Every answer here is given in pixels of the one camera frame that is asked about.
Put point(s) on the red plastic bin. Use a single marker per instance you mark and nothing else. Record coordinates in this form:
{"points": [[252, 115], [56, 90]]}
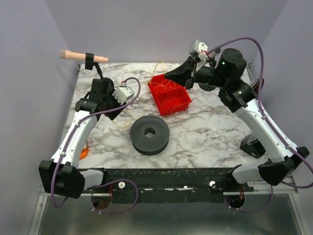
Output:
{"points": [[169, 96]]}

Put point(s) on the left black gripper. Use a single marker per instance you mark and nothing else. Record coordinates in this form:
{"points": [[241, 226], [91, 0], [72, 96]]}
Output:
{"points": [[98, 83]]}

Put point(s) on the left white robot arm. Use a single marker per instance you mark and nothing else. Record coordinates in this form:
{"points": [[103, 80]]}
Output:
{"points": [[61, 175]]}

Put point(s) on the brown wooden metronome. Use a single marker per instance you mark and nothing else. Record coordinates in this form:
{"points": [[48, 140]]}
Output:
{"points": [[255, 86]]}

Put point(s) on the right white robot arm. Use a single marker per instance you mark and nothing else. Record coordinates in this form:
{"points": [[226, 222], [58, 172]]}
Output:
{"points": [[284, 156]]}

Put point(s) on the silver microphone on stand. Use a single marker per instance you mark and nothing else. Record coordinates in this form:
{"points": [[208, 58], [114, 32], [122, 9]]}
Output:
{"points": [[206, 87]]}

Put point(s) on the beige microphone on stand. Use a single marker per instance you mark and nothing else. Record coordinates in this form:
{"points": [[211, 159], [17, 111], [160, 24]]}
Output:
{"points": [[90, 59]]}

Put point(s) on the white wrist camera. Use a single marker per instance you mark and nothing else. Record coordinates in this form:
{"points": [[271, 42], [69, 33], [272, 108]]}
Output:
{"points": [[199, 51], [123, 93]]}

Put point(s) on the orange tape dispenser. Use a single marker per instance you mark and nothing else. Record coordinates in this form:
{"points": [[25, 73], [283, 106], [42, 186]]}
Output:
{"points": [[84, 153]]}

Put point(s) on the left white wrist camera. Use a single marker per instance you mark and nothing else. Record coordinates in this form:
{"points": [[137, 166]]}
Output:
{"points": [[123, 93]]}

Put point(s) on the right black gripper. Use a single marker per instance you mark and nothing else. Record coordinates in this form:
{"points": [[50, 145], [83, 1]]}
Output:
{"points": [[192, 74]]}

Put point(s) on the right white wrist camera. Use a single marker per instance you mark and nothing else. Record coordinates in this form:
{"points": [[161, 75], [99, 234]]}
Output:
{"points": [[199, 51]]}

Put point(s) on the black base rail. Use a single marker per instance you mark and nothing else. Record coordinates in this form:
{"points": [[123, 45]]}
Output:
{"points": [[172, 185]]}

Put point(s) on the grey cable spool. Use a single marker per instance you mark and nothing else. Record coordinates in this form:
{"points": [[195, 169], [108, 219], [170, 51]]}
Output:
{"points": [[149, 135]]}

